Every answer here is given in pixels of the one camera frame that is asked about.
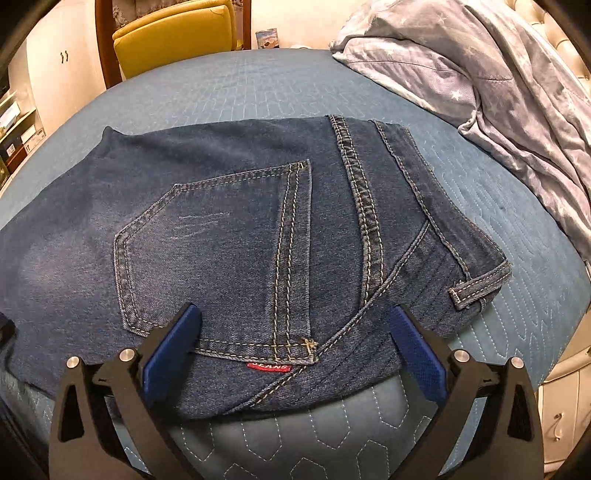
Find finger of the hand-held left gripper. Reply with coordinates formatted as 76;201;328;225
0;314;17;352

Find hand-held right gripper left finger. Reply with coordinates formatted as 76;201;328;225
48;302;204;480

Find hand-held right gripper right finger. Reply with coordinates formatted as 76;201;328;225
389;304;546;480

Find blue denim pants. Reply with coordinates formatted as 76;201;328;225
0;114;513;421

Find cream nightstand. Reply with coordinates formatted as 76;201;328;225
536;339;591;462

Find dark blue box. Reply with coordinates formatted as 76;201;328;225
0;136;25;160

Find large white flat box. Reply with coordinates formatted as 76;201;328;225
0;93;22;132

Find cream built-in wardrobe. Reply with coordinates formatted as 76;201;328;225
0;0;109;195

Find bed with blue quilted cover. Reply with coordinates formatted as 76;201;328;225
0;46;591;480

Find grey star-print duvet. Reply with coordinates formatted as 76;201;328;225
329;0;591;282

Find yellow upholstered chair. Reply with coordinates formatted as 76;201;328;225
112;0;238;83

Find small printed box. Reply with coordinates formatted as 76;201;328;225
255;28;281;50

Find cream tufted headboard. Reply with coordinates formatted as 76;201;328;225
505;0;591;75

